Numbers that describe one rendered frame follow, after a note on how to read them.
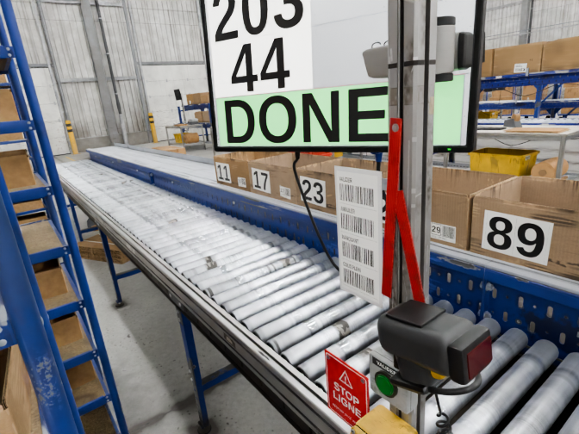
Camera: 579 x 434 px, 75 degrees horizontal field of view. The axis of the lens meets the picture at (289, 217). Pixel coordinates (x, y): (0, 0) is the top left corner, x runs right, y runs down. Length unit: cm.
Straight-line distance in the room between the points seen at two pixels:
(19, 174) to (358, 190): 119
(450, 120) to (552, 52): 528
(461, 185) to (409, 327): 106
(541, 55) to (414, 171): 546
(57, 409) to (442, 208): 101
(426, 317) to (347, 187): 20
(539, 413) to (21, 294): 85
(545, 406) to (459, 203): 52
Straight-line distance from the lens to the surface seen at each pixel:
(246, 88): 74
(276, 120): 70
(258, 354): 100
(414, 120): 46
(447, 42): 51
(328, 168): 178
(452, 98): 58
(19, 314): 50
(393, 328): 48
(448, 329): 46
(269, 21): 72
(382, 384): 59
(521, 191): 140
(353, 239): 56
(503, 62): 607
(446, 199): 117
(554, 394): 96
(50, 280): 159
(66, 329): 167
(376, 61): 61
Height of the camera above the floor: 134
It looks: 18 degrees down
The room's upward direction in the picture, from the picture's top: 5 degrees counter-clockwise
